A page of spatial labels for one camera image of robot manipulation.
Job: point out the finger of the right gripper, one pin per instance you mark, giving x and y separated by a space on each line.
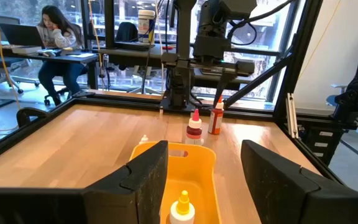
225 85

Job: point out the yellow plastic bin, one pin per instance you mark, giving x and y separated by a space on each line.
191 174

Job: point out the large orange-red food colouring bottle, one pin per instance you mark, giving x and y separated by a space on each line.
216 119

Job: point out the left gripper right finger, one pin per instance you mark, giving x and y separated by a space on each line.
278 186

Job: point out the white canister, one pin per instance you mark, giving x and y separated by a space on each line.
146 28

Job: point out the black controller box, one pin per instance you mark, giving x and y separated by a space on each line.
319 152

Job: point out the large pink food colouring bottle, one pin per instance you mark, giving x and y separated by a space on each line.
194 130

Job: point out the black aluminium table frame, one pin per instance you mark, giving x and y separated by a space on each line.
120 100

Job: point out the black laptop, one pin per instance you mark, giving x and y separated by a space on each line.
20 34

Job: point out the white bracket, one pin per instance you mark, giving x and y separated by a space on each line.
291 115

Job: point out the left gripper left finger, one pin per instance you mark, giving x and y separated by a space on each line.
141 186

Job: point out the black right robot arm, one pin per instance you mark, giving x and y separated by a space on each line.
183 37

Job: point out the person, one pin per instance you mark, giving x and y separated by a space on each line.
57 37

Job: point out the large yellow food colouring bottle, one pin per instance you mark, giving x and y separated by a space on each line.
182 214

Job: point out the small white-capped dropper bottle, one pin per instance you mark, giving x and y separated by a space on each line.
144 139

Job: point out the dark office desk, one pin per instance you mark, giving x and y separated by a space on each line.
73 59

